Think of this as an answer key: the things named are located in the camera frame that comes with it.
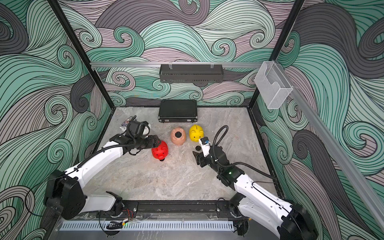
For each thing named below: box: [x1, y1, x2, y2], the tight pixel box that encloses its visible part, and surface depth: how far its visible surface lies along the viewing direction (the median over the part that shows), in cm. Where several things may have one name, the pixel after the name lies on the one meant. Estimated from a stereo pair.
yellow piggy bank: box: [189, 124, 205, 142], surface depth 95 cm
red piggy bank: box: [151, 140, 169, 162], surface depth 87 cm
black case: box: [158, 99, 198, 123], surface depth 116 cm
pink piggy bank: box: [170, 127, 186, 146], surface depth 94 cm
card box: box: [121, 116, 133, 127], surface depth 109 cm
